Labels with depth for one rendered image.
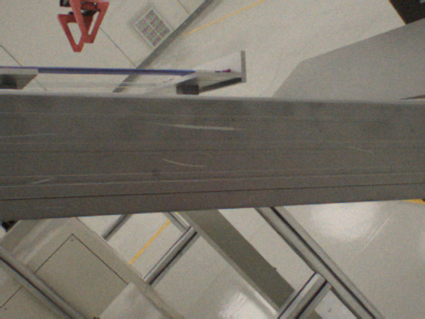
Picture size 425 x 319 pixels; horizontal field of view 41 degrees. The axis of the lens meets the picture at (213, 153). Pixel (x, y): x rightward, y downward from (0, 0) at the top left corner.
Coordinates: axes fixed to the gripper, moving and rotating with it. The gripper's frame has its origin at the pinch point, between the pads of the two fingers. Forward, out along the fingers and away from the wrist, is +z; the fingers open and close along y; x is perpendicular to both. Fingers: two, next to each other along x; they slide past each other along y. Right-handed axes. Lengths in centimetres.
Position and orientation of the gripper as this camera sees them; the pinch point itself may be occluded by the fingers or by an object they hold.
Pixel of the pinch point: (83, 43)
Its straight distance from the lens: 110.9
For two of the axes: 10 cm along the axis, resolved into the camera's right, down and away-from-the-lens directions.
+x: 9.0, -0.2, 4.4
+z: 0.2, 10.0, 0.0
